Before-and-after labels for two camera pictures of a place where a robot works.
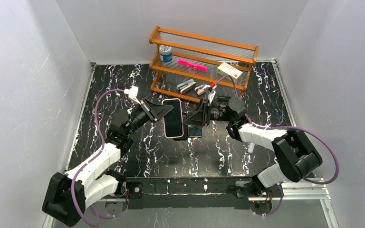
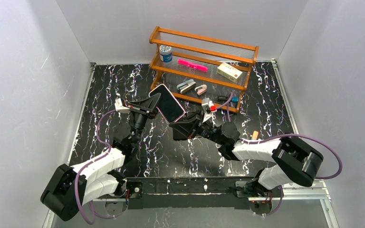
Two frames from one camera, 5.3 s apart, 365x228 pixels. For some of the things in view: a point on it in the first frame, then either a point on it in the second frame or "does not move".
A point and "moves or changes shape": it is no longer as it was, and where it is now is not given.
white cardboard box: (225, 70) does not move
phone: (173, 121) moves or changes shape
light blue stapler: (186, 85) does not move
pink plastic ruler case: (193, 65) does not move
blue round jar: (166, 53) does not move
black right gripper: (205, 114) -> (196, 120)
